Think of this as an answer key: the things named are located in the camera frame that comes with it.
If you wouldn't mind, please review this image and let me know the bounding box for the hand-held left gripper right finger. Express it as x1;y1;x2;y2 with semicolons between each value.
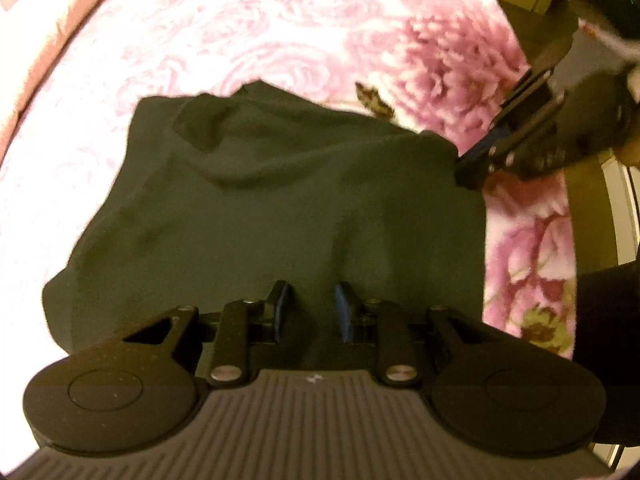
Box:
334;280;501;389

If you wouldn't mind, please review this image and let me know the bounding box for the black garment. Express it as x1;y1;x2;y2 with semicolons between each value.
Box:
41;80;487;373

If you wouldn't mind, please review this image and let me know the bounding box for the pink bed sheet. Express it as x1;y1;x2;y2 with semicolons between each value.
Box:
0;0;138;161

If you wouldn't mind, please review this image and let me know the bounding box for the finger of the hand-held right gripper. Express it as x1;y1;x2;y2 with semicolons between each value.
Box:
454;87;568;192
492;40;573;133

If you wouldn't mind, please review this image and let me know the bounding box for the person's dark clothing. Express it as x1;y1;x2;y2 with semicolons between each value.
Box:
565;260;640;447

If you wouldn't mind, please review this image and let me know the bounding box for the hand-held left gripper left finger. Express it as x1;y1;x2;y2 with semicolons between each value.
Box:
122;280;293;389

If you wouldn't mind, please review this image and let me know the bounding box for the pink floral blanket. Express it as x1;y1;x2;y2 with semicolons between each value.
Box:
0;0;581;361

